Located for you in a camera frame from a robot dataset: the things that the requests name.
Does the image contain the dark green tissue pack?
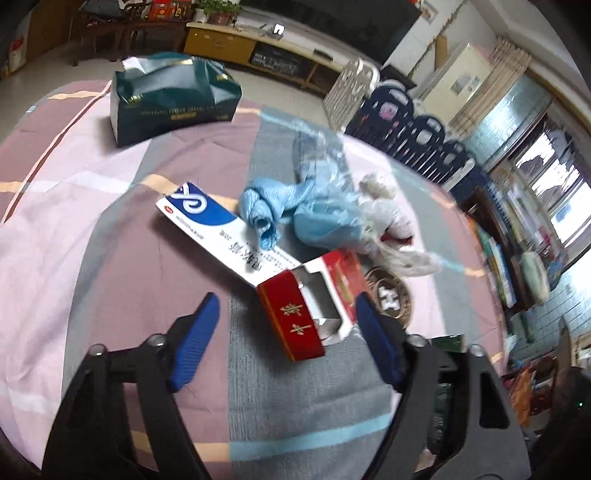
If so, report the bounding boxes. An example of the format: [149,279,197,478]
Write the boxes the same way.
[110,53,243,148]

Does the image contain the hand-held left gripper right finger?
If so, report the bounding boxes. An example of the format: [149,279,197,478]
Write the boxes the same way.
[355,293,532,480]

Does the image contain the navy playpen fence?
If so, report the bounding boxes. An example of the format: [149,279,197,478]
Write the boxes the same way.
[344,80,485,190]

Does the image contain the green potted plant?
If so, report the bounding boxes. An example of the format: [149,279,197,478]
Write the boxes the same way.
[191,0,243,26]

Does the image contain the white plastic bag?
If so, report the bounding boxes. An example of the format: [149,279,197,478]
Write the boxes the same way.
[358,173,462,278]

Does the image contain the white red sack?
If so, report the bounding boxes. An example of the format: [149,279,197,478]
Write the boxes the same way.
[9,38,29,75]

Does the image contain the barred window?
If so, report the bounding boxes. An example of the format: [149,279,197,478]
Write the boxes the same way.
[489,120,591,245]

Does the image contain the large flat television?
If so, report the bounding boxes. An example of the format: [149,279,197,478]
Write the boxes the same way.
[240,0,423,65]

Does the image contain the white blue medicine box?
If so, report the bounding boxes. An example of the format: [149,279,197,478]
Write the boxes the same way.
[154,181,305,289]

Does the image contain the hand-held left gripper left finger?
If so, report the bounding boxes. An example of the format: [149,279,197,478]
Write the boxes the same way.
[41,292,221,480]

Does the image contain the red gift box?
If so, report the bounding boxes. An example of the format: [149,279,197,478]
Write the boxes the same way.
[148,0,192,21]

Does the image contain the blue twisted plastic bag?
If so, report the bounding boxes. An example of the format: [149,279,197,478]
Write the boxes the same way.
[238,178,319,252]

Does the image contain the clear light blue plastic bag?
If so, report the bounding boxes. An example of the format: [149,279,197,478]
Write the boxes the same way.
[291,129,370,250]

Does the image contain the beige curtain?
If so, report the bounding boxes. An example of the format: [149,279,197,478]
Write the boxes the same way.
[450,37,534,139]

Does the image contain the white playpen fence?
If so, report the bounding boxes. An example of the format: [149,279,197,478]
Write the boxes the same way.
[323,58,382,134]

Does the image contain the yellow wooden television cabinet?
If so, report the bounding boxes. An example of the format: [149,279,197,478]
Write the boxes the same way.
[184,21,370,95]

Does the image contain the red cigarette box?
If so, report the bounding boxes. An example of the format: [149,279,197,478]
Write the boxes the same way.
[256,249,375,363]

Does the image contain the row of colourful books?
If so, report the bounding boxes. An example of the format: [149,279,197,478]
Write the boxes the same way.
[466,217,520,310]

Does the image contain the cream standing air conditioner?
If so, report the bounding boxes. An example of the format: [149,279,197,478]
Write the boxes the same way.
[418,42,495,116]

